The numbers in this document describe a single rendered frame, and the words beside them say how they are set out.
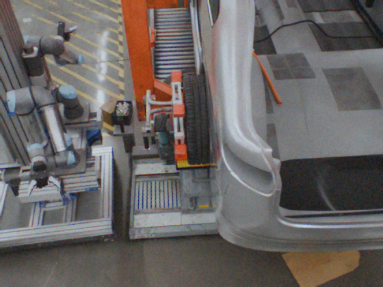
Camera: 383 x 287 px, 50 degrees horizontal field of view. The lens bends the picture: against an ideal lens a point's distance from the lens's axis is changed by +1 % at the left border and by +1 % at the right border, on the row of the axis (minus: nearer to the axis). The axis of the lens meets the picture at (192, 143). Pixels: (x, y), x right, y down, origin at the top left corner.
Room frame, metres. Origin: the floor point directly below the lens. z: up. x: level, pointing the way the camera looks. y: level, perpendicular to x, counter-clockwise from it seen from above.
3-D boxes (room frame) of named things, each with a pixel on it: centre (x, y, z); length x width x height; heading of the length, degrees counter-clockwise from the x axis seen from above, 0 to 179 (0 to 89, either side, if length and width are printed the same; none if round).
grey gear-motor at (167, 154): (2.44, 0.09, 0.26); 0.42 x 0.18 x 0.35; 93
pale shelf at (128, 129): (2.68, 0.60, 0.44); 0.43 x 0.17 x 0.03; 3
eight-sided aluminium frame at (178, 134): (2.19, 0.10, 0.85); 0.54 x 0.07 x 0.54; 3
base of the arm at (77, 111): (2.33, 0.89, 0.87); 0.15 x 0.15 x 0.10
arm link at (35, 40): (2.35, 1.03, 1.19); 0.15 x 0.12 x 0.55; 82
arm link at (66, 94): (2.33, 0.90, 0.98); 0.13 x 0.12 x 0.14; 82
